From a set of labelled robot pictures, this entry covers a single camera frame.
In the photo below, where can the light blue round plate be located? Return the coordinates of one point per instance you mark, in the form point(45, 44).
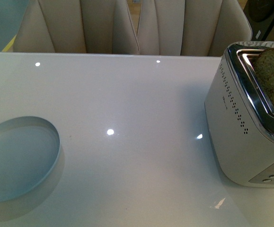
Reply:
point(29, 150)

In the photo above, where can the beige chair on right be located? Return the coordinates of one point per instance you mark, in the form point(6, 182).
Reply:
point(191, 27)

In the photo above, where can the beige chair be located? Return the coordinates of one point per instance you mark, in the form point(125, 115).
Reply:
point(77, 26)
point(191, 27)

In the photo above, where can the beige chair on left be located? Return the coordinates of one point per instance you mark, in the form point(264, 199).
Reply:
point(77, 26)

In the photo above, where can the white chrome two-slot toaster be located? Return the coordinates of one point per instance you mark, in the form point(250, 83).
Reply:
point(240, 115)

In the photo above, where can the dark front-load washing machine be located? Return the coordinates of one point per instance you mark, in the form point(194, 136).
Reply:
point(260, 14)

